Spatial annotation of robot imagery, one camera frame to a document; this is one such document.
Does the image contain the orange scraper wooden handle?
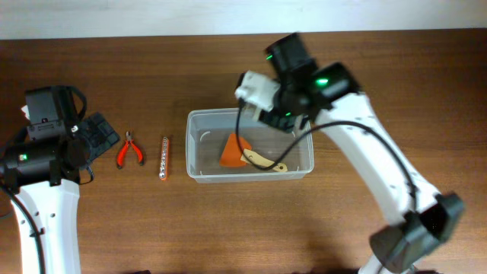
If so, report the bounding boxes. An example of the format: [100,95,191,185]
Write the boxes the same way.
[219,133,288,172]

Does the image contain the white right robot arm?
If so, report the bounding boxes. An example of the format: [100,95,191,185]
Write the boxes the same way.
[236,61,465,273]

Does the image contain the clear plastic container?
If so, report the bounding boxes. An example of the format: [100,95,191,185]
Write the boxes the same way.
[186,108,314,183]

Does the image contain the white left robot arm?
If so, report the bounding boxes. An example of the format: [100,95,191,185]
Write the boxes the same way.
[1,113,120,273]

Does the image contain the orange handled pliers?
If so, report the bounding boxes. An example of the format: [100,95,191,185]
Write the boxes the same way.
[116,130,145,170]

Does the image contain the orange socket bit rail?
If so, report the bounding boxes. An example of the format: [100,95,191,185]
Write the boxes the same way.
[158,136,170,181]

